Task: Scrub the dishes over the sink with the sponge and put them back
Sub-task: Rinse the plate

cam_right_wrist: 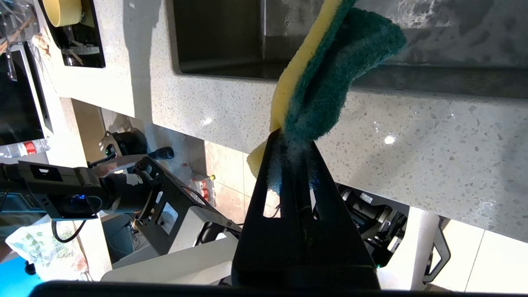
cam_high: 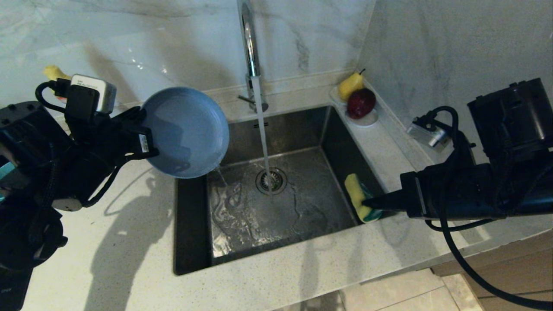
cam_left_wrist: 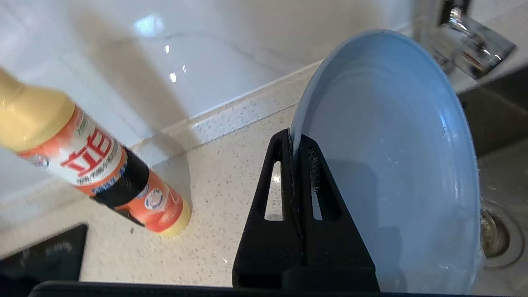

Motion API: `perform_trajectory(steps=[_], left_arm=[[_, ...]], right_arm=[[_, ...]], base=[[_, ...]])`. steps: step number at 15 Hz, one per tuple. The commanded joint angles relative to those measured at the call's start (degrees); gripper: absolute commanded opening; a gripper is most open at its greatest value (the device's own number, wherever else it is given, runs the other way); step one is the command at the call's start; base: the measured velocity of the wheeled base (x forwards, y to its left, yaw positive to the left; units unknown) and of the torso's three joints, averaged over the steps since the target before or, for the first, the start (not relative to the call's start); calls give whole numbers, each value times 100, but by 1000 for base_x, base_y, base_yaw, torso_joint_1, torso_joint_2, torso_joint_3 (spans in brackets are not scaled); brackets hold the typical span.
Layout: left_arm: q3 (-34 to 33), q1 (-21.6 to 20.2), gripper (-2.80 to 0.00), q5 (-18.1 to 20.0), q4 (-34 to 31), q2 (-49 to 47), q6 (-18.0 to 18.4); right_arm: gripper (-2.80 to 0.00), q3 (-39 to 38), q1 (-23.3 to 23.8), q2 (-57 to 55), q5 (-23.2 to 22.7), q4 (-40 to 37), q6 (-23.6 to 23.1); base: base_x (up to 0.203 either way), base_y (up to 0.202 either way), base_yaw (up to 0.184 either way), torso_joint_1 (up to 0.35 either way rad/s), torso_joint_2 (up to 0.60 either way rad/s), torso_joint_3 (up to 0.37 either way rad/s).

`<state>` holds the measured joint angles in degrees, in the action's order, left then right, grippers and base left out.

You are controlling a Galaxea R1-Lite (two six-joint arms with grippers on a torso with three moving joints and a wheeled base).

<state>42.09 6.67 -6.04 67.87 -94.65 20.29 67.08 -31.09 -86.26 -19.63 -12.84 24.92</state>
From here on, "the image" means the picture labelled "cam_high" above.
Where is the green and yellow sponge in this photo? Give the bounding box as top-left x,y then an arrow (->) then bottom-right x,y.
344,174 -> 385,224

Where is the grey-blue plate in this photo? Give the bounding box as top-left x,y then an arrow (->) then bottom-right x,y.
140,87 -> 230,179

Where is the orange dish soap bottle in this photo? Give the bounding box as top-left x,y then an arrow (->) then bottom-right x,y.
42,65 -> 72,104

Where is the metal sink drain strainer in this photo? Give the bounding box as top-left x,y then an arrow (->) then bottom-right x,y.
255,168 -> 288,196

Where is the stainless steel sink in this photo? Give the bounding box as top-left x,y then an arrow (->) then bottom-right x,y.
173,106 -> 398,276

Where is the small white dish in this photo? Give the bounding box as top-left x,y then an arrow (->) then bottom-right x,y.
329,86 -> 379,128

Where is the black right wrist motor cylinder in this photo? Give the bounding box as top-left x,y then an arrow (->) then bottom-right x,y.
467,78 -> 553,167

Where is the red apple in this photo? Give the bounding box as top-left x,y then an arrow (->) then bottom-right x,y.
346,88 -> 376,120

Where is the wooden cabinet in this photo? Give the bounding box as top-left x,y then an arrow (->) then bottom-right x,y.
431,231 -> 553,311

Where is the yellow pear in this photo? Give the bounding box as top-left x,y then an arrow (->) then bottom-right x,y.
337,68 -> 365,102

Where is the chrome kitchen faucet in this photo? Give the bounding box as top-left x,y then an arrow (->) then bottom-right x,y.
236,0 -> 269,114

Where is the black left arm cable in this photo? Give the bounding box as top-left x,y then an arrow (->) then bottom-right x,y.
82,155 -> 130,208

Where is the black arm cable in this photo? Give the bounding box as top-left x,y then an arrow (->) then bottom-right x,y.
82,155 -> 130,208
421,106 -> 553,310

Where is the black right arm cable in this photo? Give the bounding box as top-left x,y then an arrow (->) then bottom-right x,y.
421,106 -> 553,310

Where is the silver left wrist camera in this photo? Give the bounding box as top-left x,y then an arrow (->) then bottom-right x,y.
65,74 -> 117,126

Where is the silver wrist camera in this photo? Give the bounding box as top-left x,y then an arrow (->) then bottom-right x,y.
407,117 -> 450,152
65,74 -> 117,126

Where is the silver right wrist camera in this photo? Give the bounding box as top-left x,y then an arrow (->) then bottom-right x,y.
407,117 -> 450,152

